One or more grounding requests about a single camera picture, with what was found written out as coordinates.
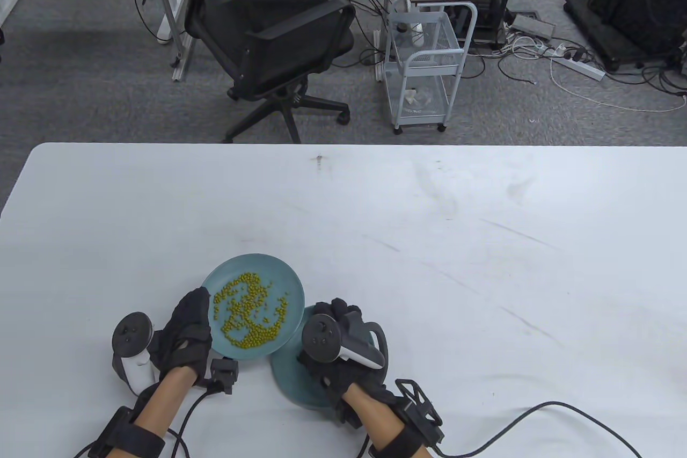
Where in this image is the person's right hand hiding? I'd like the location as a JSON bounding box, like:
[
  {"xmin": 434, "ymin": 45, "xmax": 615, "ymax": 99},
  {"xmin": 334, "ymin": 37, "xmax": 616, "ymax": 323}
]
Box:
[{"xmin": 297, "ymin": 298, "xmax": 399, "ymax": 426}]

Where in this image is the person's left hand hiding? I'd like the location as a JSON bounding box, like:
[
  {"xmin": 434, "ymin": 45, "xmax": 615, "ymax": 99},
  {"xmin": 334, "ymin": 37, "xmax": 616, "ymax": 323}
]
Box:
[{"xmin": 148, "ymin": 287, "xmax": 212, "ymax": 387}]

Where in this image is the grey white hand controller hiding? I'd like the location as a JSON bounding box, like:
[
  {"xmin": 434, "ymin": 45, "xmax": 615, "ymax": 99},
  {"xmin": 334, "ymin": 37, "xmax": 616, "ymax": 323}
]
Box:
[
  {"xmin": 111, "ymin": 312, "xmax": 163, "ymax": 395},
  {"xmin": 302, "ymin": 310, "xmax": 389, "ymax": 371}
]

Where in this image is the teal round plate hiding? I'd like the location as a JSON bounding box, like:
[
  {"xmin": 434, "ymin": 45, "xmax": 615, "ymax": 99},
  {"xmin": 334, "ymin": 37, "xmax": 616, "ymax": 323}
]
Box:
[
  {"xmin": 201, "ymin": 254, "xmax": 306, "ymax": 359},
  {"xmin": 271, "ymin": 304, "xmax": 379, "ymax": 410}
]

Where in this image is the person's right forearm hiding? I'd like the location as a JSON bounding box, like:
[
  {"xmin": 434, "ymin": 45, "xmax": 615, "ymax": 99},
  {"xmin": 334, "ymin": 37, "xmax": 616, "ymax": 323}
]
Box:
[{"xmin": 342, "ymin": 388, "xmax": 425, "ymax": 458}]

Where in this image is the black elastic forearm band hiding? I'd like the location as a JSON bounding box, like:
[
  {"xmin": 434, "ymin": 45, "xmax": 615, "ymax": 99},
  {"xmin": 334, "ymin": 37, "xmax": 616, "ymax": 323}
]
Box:
[{"xmin": 369, "ymin": 427, "xmax": 431, "ymax": 458}]

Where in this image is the person's left forearm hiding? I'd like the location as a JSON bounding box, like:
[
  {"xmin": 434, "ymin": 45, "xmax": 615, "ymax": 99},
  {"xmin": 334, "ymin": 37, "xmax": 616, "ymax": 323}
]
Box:
[{"xmin": 131, "ymin": 367, "xmax": 196, "ymax": 433}]

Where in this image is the black caged forearm device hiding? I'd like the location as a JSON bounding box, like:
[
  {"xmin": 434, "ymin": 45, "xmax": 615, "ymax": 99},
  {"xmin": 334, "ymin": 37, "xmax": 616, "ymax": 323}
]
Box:
[{"xmin": 394, "ymin": 379, "xmax": 445, "ymax": 445}]

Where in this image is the pile of green mung beans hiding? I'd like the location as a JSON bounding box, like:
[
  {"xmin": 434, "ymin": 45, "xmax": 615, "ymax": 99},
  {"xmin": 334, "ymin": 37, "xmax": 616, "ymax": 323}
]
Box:
[{"xmin": 213, "ymin": 272, "xmax": 292, "ymax": 347}]

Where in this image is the aluminium profile bar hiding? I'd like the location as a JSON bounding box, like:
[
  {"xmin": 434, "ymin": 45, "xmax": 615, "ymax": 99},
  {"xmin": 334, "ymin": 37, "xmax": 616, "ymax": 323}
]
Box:
[{"xmin": 171, "ymin": 34, "xmax": 195, "ymax": 83}]

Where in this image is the black office chair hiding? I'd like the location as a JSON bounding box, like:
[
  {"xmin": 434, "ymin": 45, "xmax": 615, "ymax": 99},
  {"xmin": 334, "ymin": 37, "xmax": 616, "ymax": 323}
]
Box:
[{"xmin": 173, "ymin": 0, "xmax": 356, "ymax": 144}]

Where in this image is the white desk foot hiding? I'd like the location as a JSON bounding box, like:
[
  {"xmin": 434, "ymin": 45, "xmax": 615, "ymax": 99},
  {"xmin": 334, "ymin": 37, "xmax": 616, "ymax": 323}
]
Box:
[{"xmin": 0, "ymin": 0, "xmax": 27, "ymax": 29}]

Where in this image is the white power strip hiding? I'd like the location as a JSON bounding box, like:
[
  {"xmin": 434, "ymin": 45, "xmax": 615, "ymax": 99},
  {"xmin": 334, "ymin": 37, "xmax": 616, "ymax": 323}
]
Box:
[{"xmin": 547, "ymin": 43, "xmax": 607, "ymax": 82}]

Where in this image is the grey power adapter box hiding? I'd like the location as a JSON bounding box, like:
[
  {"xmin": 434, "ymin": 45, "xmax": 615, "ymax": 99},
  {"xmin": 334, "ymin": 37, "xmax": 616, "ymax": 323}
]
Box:
[{"xmin": 511, "ymin": 13, "xmax": 556, "ymax": 40}]

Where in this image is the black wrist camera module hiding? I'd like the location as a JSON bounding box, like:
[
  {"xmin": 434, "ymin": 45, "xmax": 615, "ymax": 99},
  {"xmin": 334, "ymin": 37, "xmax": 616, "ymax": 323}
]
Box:
[
  {"xmin": 335, "ymin": 399, "xmax": 367, "ymax": 430},
  {"xmin": 208, "ymin": 357, "xmax": 240, "ymax": 396}
]

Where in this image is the black forearm strap box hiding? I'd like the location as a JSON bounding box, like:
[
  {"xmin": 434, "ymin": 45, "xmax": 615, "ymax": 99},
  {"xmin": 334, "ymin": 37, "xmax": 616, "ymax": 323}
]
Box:
[{"xmin": 87, "ymin": 406, "xmax": 166, "ymax": 458}]

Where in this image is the thick black braided cable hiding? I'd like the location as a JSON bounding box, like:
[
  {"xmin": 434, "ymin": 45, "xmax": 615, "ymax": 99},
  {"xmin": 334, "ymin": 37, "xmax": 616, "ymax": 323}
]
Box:
[{"xmin": 429, "ymin": 401, "xmax": 645, "ymax": 458}]

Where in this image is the white rolling wire cart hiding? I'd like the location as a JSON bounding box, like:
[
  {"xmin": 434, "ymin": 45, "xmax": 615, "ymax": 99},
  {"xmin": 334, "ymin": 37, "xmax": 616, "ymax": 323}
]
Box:
[{"xmin": 382, "ymin": 0, "xmax": 478, "ymax": 135}]

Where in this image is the white floor cable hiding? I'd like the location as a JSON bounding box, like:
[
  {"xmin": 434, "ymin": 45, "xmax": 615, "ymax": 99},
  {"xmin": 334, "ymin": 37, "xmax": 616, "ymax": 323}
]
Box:
[{"xmin": 549, "ymin": 58, "xmax": 687, "ymax": 113}]

